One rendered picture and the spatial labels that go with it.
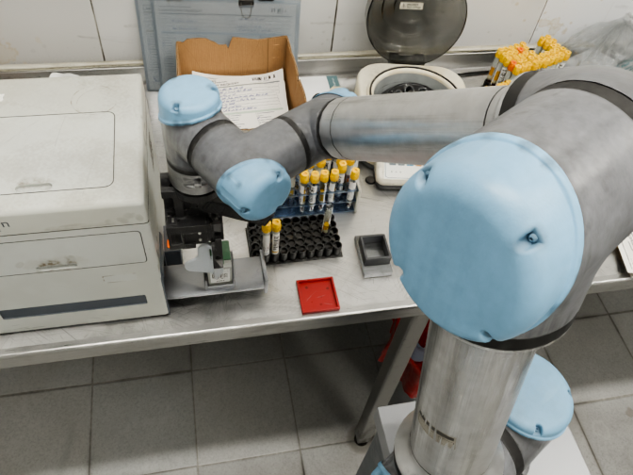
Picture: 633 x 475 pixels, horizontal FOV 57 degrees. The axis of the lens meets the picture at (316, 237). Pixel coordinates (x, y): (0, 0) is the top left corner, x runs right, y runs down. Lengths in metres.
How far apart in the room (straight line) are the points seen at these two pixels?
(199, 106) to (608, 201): 0.48
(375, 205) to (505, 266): 0.88
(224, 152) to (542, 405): 0.47
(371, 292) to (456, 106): 0.59
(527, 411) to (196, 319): 0.56
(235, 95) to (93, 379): 1.07
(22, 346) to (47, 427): 0.92
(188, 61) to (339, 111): 0.73
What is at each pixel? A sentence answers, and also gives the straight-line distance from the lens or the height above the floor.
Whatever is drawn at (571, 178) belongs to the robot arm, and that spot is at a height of 1.55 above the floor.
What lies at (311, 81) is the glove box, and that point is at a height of 0.94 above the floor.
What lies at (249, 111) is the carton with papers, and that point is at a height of 0.94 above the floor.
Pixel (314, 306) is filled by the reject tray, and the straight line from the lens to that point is 1.05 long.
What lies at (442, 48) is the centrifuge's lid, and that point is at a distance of 1.42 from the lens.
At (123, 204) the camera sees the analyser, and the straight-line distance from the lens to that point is 0.81.
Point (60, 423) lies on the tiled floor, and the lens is 1.97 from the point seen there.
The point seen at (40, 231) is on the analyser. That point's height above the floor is 1.13.
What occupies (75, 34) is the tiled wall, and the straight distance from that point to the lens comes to 1.42.
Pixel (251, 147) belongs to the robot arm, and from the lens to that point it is 0.68.
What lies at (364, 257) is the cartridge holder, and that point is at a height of 0.90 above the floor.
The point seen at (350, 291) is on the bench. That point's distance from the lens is 1.08.
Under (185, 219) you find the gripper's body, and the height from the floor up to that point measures 1.10.
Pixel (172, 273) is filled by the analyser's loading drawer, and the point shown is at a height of 0.91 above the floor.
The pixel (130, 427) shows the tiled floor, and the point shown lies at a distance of 1.92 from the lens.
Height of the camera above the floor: 1.78
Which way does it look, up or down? 52 degrees down
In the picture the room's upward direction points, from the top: 8 degrees clockwise
